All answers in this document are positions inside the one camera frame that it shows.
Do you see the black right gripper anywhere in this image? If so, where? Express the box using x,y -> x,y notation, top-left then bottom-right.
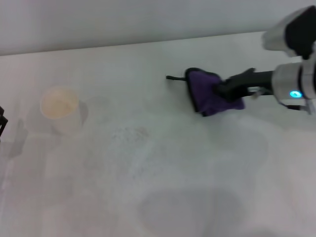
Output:
213,67 -> 275,103

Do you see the purple rag with black trim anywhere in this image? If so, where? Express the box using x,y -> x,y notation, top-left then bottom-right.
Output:
165,67 -> 246,118

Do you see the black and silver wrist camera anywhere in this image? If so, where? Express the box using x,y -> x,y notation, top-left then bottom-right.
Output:
261,5 -> 316,60

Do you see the silver cable plug with wire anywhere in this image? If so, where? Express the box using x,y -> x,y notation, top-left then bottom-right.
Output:
277,99 -> 316,115

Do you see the small silver metal connector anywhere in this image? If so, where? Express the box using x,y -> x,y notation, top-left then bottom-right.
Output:
248,88 -> 267,100

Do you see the white paper cup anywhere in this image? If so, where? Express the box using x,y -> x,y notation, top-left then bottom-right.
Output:
39,85 -> 84,136

